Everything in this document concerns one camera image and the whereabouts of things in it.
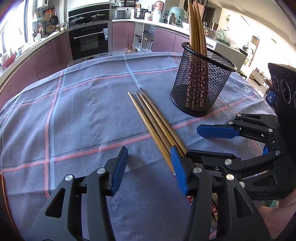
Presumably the grey-blue plaid tablecloth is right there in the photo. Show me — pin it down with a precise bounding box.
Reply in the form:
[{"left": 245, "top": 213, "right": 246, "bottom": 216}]
[{"left": 0, "top": 52, "right": 278, "bottom": 241}]

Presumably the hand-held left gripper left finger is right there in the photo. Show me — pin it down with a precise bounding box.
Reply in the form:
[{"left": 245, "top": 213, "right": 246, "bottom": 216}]
[{"left": 25, "top": 146, "right": 129, "bottom": 241}]

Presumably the pink kitchen base cabinet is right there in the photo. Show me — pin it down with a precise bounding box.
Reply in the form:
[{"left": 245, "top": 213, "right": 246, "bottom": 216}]
[
  {"left": 0, "top": 31, "right": 70, "bottom": 102},
  {"left": 112, "top": 21, "right": 213, "bottom": 55}
]

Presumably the clear plastic bag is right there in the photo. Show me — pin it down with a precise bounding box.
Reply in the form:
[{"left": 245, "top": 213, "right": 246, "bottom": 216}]
[{"left": 216, "top": 29, "right": 232, "bottom": 44}]

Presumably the black wok with lid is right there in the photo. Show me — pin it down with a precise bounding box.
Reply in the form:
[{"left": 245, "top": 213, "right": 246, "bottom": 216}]
[{"left": 70, "top": 16, "right": 86, "bottom": 25}]

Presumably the black mesh utensil holder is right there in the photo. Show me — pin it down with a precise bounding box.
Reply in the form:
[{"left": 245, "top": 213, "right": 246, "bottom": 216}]
[{"left": 170, "top": 42, "right": 237, "bottom": 117}]

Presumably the black integrated stove oven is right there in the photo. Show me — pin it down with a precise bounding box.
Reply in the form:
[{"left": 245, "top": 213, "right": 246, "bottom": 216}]
[{"left": 68, "top": 3, "right": 113, "bottom": 66}]

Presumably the stainless steel pot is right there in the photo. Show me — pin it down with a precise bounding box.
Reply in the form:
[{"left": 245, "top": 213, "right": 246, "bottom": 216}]
[{"left": 134, "top": 8, "right": 148, "bottom": 19}]

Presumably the large kitchen window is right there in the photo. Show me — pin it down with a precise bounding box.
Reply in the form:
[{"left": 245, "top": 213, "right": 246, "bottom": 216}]
[{"left": 0, "top": 0, "right": 30, "bottom": 54}]

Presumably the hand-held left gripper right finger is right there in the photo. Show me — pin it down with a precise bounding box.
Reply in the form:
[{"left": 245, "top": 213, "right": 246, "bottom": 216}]
[{"left": 170, "top": 146, "right": 266, "bottom": 241}]

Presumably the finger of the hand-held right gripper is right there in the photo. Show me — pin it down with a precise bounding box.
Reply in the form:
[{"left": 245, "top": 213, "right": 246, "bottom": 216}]
[
  {"left": 197, "top": 113, "right": 281, "bottom": 146},
  {"left": 186, "top": 149, "right": 289, "bottom": 181}
]

